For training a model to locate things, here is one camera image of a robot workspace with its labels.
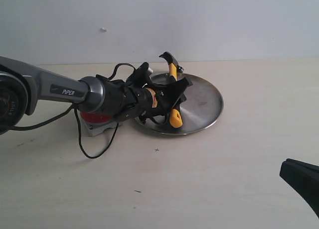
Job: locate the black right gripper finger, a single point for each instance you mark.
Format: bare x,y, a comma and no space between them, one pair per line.
304,179

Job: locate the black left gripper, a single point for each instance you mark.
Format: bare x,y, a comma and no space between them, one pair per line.
153,102

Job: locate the yellow black claw hammer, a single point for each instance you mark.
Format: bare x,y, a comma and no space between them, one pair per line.
175,118

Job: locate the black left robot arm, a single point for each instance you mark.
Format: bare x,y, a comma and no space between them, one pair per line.
22,85

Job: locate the red dome push button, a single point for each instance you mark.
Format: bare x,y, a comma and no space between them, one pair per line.
96,124

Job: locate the round stainless steel plate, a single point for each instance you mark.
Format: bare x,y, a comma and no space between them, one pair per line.
203,106

